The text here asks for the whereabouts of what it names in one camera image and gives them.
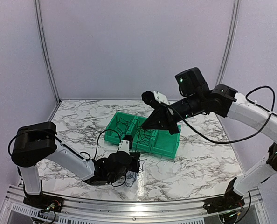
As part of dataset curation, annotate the aluminium corner post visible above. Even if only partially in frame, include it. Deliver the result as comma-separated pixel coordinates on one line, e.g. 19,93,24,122
34,0,61,104
214,0,241,87

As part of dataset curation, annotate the aluminium front frame rail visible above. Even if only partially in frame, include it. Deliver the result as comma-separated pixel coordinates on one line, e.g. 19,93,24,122
0,185,270,224

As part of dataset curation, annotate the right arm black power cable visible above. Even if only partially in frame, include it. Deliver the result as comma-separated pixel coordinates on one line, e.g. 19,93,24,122
164,85,277,144

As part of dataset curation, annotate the right aluminium corner post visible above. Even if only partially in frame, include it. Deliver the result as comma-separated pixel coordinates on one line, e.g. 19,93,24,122
214,0,241,87

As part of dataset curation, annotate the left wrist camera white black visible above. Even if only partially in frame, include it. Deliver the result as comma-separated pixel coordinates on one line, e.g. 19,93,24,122
118,135,133,154

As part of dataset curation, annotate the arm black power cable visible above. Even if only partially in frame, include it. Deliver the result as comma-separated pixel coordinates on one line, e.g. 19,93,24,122
7,129,130,187
164,85,277,144

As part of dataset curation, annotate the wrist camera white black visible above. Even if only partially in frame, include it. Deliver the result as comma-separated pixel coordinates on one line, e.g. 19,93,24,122
118,135,133,154
141,91,170,108

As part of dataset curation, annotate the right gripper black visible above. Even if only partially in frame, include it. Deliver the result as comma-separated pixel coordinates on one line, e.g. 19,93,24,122
141,91,205,135

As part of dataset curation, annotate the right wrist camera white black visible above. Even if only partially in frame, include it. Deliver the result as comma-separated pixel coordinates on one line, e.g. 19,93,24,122
141,91,170,108

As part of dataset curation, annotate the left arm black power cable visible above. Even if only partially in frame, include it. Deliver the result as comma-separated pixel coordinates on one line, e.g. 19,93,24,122
7,129,130,187

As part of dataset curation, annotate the left aluminium corner post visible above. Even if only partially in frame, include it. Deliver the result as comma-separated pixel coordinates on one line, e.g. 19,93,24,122
34,0,61,104

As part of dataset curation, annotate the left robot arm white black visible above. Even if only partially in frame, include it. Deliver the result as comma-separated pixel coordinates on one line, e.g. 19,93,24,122
8,121,140,208

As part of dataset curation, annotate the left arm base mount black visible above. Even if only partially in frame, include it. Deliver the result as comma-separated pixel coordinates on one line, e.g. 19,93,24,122
23,194,63,212

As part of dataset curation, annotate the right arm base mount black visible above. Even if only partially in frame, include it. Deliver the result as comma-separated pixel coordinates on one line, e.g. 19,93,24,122
203,196,245,214

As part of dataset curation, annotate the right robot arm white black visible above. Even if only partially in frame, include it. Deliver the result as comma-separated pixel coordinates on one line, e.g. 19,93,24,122
141,67,277,209

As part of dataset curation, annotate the green three-compartment plastic bin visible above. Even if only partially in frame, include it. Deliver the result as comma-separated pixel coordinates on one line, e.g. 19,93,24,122
104,112,180,158

